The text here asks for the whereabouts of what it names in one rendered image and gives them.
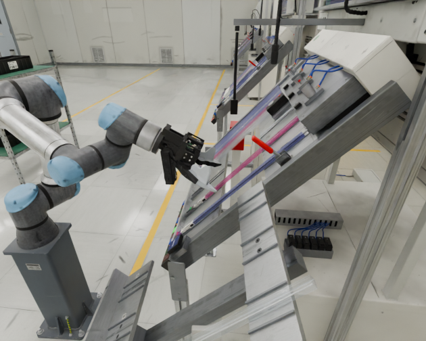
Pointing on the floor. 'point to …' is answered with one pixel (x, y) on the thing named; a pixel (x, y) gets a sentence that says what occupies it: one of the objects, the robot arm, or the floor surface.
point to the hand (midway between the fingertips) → (218, 179)
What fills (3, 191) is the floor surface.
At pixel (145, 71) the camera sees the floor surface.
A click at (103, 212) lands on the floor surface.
